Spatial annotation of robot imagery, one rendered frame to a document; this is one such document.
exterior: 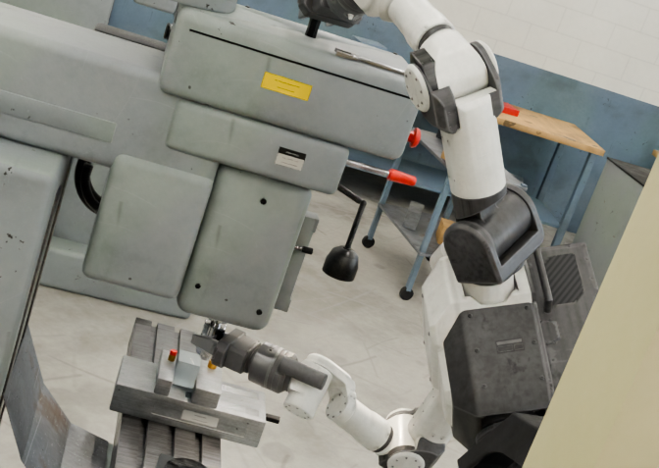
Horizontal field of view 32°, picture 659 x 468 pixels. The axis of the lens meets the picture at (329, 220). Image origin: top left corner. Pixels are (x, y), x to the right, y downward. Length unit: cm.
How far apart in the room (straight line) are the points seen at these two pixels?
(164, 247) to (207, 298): 14
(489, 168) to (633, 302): 136
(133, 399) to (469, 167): 113
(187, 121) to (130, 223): 22
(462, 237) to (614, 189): 496
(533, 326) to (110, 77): 86
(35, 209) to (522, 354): 87
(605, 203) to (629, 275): 637
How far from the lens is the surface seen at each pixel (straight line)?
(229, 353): 233
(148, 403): 264
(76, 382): 469
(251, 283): 223
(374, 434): 239
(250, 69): 207
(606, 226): 677
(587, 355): 48
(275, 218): 218
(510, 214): 190
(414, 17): 183
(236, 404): 268
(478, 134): 178
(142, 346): 297
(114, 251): 219
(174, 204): 215
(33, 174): 204
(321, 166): 213
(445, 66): 177
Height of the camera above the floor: 222
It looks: 17 degrees down
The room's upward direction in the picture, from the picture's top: 19 degrees clockwise
